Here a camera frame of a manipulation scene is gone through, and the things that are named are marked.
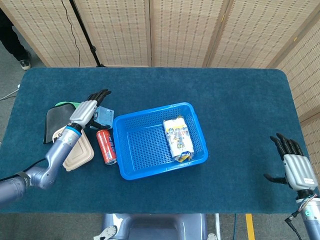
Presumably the grey robot torso base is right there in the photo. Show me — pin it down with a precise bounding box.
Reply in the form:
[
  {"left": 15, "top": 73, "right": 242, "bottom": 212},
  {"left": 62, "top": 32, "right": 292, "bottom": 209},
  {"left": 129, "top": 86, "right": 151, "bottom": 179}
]
[{"left": 93, "top": 213, "right": 218, "bottom": 240}]

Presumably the white packaged bag roll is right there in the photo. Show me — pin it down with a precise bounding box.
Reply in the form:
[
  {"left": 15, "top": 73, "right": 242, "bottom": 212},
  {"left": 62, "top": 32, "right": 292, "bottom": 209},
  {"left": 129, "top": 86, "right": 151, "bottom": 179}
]
[{"left": 162, "top": 115, "right": 195, "bottom": 163}]

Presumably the black tripod stand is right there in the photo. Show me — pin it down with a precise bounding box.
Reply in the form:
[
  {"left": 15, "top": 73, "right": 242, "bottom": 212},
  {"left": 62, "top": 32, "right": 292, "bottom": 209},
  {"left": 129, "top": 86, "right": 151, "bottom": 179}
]
[{"left": 68, "top": 0, "right": 108, "bottom": 69}]

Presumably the light blue speaker box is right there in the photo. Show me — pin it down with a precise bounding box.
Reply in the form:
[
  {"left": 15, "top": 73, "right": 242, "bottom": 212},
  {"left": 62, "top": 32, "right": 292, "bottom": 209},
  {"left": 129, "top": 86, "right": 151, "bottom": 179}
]
[{"left": 93, "top": 105, "right": 116, "bottom": 127}]

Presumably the teal table carpet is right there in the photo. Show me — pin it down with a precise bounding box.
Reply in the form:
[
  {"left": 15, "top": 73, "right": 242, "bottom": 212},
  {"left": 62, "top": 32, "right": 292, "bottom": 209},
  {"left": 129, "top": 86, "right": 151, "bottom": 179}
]
[{"left": 0, "top": 66, "right": 313, "bottom": 215}]

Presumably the thin black hanging cable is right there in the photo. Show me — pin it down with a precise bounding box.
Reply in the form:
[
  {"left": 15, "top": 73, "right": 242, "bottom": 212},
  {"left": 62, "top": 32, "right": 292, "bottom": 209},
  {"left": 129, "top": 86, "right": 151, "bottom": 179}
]
[{"left": 61, "top": 0, "right": 82, "bottom": 68}]

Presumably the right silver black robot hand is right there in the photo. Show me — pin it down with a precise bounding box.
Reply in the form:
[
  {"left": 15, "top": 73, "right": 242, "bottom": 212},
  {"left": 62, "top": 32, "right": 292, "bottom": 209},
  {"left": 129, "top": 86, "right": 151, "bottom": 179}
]
[{"left": 263, "top": 132, "right": 319, "bottom": 192}]

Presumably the yellow floor tape strip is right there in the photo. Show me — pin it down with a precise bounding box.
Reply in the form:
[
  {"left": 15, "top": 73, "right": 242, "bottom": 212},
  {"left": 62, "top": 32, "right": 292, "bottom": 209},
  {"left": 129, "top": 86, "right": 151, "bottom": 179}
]
[{"left": 245, "top": 213, "right": 257, "bottom": 240}]

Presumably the person leg with sneaker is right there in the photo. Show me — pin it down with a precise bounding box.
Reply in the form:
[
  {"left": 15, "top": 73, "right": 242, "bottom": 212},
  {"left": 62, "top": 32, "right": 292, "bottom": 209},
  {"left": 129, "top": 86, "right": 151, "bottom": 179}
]
[{"left": 0, "top": 8, "right": 32, "bottom": 71}]

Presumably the red soda can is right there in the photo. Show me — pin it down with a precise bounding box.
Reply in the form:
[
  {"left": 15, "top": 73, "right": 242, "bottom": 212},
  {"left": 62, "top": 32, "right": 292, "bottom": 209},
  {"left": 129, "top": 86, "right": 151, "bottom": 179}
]
[{"left": 96, "top": 129, "right": 118, "bottom": 166}]

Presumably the white floor cable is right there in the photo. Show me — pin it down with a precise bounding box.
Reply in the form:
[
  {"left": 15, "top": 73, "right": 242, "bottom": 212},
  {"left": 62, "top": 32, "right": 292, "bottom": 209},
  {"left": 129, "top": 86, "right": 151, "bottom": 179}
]
[{"left": 0, "top": 83, "right": 22, "bottom": 101}]

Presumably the blue perforated plastic basket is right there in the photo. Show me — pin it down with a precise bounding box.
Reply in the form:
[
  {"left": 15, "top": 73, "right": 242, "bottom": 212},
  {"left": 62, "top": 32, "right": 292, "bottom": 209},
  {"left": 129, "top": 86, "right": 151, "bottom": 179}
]
[{"left": 112, "top": 101, "right": 210, "bottom": 181}]

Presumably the blue floor cable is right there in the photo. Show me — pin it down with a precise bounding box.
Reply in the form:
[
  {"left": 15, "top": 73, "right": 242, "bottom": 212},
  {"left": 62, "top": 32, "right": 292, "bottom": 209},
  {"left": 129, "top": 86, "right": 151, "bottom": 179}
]
[{"left": 232, "top": 213, "right": 238, "bottom": 240}]

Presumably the grey and green microfiber cloth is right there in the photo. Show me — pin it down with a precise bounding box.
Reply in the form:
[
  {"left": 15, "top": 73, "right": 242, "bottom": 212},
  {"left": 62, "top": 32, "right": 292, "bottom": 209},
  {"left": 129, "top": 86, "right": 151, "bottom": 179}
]
[{"left": 42, "top": 100, "right": 81, "bottom": 145}]

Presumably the bamboo folding screen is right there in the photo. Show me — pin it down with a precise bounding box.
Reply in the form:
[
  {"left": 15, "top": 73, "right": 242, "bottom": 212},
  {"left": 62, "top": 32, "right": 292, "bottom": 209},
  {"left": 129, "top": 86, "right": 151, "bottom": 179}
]
[{"left": 0, "top": 0, "right": 320, "bottom": 157}]

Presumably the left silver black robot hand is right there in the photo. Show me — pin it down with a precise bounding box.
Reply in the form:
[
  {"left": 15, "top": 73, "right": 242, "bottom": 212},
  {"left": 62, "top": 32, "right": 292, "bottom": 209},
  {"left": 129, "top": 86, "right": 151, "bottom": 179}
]
[{"left": 68, "top": 89, "right": 113, "bottom": 131}]

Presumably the beige lidded lunch box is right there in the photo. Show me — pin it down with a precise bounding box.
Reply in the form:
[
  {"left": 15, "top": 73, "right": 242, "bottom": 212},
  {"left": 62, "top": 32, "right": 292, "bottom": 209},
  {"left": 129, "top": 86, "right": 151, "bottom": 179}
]
[{"left": 51, "top": 124, "right": 95, "bottom": 172}]

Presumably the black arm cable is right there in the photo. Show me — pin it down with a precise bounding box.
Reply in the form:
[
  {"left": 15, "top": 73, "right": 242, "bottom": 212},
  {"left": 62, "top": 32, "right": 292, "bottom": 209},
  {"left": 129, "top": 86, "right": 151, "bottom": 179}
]
[{"left": 0, "top": 159, "right": 48, "bottom": 181}]

